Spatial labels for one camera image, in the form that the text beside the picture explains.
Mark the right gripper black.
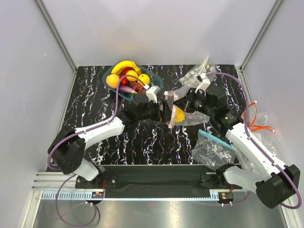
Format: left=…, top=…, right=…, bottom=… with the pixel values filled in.
left=173, top=88, right=215, bottom=117

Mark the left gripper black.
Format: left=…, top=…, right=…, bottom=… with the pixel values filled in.
left=137, top=98, right=176, bottom=124

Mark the pink zip top bag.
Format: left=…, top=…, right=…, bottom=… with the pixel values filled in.
left=164, top=85, right=209, bottom=129

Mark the purple grape bunch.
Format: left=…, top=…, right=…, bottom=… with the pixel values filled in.
left=129, top=82, right=146, bottom=95

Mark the orange peach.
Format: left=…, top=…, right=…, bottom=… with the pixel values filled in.
left=106, top=74, right=120, bottom=89

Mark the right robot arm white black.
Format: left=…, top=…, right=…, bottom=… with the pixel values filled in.
left=173, top=88, right=302, bottom=209

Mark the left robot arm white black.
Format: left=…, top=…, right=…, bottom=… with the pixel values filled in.
left=47, top=100, right=171, bottom=188

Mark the clear bag with white pieces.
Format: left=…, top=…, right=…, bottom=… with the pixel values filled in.
left=179, top=56, right=216, bottom=87

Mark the blue zip top bag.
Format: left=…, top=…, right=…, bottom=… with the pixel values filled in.
left=192, top=130, right=236, bottom=171

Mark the orange zip top bag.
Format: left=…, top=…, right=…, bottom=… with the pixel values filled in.
left=241, top=101, right=276, bottom=150

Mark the teal plastic fruit tray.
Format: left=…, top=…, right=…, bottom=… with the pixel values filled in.
left=102, top=63, right=163, bottom=102

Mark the orange fruit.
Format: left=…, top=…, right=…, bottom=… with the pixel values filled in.
left=138, top=74, right=151, bottom=85

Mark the red pepper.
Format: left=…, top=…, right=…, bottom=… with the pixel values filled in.
left=119, top=67, right=134, bottom=86

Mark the yellow banana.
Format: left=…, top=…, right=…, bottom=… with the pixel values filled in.
left=111, top=60, right=142, bottom=75

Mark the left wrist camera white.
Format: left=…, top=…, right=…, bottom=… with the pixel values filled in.
left=145, top=85, right=161, bottom=103

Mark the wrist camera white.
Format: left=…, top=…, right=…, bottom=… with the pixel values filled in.
left=195, top=73, right=211, bottom=93
left=145, top=85, right=161, bottom=103

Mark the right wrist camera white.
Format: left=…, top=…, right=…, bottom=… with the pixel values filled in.
left=195, top=73, right=211, bottom=93

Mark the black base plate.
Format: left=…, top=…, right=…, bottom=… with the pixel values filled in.
left=75, top=165, right=240, bottom=196

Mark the white cable duct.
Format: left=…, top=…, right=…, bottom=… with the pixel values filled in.
left=41, top=190, right=220, bottom=201

